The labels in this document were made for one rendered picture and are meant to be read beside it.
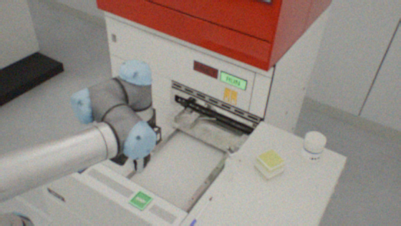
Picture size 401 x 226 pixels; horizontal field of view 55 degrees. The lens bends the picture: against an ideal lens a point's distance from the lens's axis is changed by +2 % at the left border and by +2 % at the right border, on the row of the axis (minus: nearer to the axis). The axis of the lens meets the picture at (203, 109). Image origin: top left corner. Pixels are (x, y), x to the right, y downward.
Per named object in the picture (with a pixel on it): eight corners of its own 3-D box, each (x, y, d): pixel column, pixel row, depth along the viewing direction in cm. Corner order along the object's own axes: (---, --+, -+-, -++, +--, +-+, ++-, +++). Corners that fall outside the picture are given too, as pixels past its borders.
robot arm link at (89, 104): (90, 114, 78) (136, 95, 84) (64, 87, 84) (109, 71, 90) (94, 141, 83) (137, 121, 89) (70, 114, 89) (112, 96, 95)
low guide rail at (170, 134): (187, 118, 173) (187, 113, 171) (190, 119, 172) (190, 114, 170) (111, 190, 139) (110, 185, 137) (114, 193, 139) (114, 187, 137)
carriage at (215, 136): (176, 114, 170) (177, 109, 168) (248, 146, 157) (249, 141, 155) (166, 123, 165) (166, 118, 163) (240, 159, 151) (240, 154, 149)
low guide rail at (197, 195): (238, 141, 163) (239, 136, 161) (243, 144, 162) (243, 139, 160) (170, 227, 129) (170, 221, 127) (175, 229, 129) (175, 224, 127)
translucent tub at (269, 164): (268, 160, 136) (272, 147, 131) (283, 174, 131) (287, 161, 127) (253, 169, 132) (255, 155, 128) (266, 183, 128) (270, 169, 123)
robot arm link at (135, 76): (108, 64, 89) (139, 53, 93) (113, 101, 96) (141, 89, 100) (127, 80, 84) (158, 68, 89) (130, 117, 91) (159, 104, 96)
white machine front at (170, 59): (116, 77, 194) (107, 3, 169) (259, 142, 164) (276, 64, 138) (112, 80, 192) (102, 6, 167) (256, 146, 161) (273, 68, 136)
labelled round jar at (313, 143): (303, 146, 142) (309, 128, 136) (321, 154, 140) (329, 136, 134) (296, 158, 138) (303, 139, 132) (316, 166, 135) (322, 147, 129)
